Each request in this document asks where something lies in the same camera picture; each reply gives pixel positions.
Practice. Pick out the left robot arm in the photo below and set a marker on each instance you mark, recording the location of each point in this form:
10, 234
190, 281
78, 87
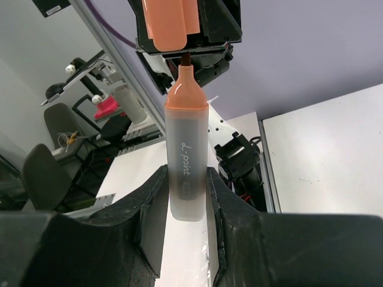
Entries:
238, 160

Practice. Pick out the red stand object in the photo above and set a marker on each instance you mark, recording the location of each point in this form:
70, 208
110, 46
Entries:
106, 107

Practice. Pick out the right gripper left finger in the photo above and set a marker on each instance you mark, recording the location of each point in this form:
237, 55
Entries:
119, 245

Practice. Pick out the grey office chair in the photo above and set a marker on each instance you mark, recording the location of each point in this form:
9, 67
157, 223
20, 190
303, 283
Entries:
44, 179

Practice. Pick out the orange frosted marker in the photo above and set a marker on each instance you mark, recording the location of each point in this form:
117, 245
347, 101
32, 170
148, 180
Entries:
186, 127

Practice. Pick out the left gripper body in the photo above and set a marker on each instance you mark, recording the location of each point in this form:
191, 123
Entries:
207, 30

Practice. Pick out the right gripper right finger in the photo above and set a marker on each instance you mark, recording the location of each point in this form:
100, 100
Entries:
250, 248

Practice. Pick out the black wall panel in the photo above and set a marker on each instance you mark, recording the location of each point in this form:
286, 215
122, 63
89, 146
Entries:
50, 7

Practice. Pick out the orange marker cap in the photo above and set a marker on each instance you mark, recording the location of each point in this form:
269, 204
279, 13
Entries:
169, 22

